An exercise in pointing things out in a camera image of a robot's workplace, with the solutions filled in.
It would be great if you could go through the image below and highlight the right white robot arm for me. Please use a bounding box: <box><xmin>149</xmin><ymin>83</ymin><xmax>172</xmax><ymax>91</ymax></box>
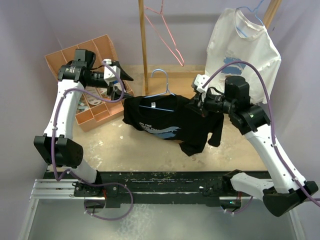
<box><xmin>188</xmin><ymin>74</ymin><xmax>319</xmax><ymax>217</ymax></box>

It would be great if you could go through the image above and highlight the pink wire hanger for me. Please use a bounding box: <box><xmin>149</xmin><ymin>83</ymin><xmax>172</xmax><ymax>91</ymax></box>
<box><xmin>143</xmin><ymin>0</ymin><xmax>185</xmax><ymax>67</ymax></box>

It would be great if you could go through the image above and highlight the purple cable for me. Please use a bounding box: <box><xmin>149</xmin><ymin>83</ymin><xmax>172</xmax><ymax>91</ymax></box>
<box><xmin>202</xmin><ymin>61</ymin><xmax>320</xmax><ymax>216</ymax></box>
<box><xmin>50</xmin><ymin>61</ymin><xmax>135</xmax><ymax>222</ymax></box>

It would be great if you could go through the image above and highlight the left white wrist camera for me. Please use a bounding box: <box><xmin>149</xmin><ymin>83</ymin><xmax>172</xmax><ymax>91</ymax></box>
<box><xmin>102</xmin><ymin>59</ymin><xmax>120</xmax><ymax>84</ymax></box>

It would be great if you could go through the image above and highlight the white t-shirt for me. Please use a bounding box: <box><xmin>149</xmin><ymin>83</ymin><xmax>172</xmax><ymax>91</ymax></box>
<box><xmin>204</xmin><ymin>8</ymin><xmax>282</xmax><ymax>104</ymax></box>

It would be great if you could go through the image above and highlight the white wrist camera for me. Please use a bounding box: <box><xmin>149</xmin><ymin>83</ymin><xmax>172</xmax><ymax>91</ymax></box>
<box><xmin>191</xmin><ymin>74</ymin><xmax>210</xmax><ymax>98</ymax></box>
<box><xmin>102</xmin><ymin>59</ymin><xmax>120</xmax><ymax>84</ymax></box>

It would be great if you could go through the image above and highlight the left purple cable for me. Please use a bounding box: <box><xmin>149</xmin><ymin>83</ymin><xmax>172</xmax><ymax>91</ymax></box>
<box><xmin>50</xmin><ymin>61</ymin><xmax>135</xmax><ymax>222</ymax></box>

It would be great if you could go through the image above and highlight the white paper card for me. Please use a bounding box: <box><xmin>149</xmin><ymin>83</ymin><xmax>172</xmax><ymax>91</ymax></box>
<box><xmin>84</xmin><ymin>86</ymin><xmax>102</xmax><ymax>106</ymax></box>

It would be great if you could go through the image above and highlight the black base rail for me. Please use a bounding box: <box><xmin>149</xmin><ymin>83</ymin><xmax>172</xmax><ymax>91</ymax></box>
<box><xmin>42</xmin><ymin>171</ymin><xmax>278</xmax><ymax>208</ymax></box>

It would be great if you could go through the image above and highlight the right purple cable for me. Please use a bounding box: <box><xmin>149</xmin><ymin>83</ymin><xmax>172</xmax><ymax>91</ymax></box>
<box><xmin>202</xmin><ymin>61</ymin><xmax>320</xmax><ymax>216</ymax></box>

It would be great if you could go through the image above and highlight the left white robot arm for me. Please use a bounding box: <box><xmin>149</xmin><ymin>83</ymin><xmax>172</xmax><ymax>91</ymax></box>
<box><xmin>33</xmin><ymin>49</ymin><xmax>132</xmax><ymax>196</ymax></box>

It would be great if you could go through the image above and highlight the black t-shirt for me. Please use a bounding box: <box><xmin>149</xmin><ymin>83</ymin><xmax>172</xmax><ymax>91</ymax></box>
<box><xmin>123</xmin><ymin>94</ymin><xmax>224</xmax><ymax>157</ymax></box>

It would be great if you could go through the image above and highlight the wooden clothes rack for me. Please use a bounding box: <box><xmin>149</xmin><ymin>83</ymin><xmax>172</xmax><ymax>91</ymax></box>
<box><xmin>138</xmin><ymin>0</ymin><xmax>282</xmax><ymax>97</ymax></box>

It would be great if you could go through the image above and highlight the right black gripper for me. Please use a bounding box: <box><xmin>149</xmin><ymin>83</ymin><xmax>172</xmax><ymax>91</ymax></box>
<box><xmin>184</xmin><ymin>87</ymin><xmax>236</xmax><ymax>117</ymax></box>

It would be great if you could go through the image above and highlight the blue hanger under white shirt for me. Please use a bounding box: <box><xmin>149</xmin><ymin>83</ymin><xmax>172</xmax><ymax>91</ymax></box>
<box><xmin>234</xmin><ymin>0</ymin><xmax>265</xmax><ymax>38</ymax></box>

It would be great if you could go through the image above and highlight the blue wire hanger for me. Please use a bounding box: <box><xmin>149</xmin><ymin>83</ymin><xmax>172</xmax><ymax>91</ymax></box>
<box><xmin>139</xmin><ymin>68</ymin><xmax>175</xmax><ymax>112</ymax></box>

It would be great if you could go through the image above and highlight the aluminium frame rail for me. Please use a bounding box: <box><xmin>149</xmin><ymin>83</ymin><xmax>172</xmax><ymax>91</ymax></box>
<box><xmin>19</xmin><ymin>179</ymin><xmax>306</xmax><ymax>240</ymax></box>

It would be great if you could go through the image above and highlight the pink desk organizer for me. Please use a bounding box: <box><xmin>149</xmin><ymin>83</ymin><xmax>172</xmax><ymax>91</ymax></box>
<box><xmin>45</xmin><ymin>35</ymin><xmax>124</xmax><ymax>132</ymax></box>

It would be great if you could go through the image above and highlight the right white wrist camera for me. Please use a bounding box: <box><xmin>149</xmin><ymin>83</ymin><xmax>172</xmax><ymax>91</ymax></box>
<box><xmin>191</xmin><ymin>74</ymin><xmax>210</xmax><ymax>98</ymax></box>

